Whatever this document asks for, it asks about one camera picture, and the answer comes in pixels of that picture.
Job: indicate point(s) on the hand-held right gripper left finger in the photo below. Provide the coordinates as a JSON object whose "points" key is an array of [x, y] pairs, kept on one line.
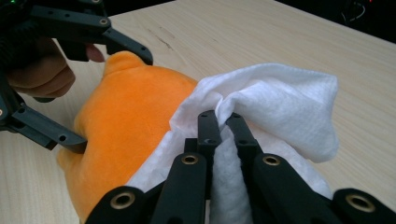
{"points": [[208, 130]]}

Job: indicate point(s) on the white wet wipe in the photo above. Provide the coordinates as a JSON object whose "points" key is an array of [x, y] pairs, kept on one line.
{"points": [[280, 102]]}

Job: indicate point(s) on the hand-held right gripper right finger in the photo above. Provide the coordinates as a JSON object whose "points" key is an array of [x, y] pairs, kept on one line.
{"points": [[244, 140]]}

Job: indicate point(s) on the orange plush toy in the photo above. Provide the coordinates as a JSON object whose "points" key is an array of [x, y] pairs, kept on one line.
{"points": [[124, 118]]}

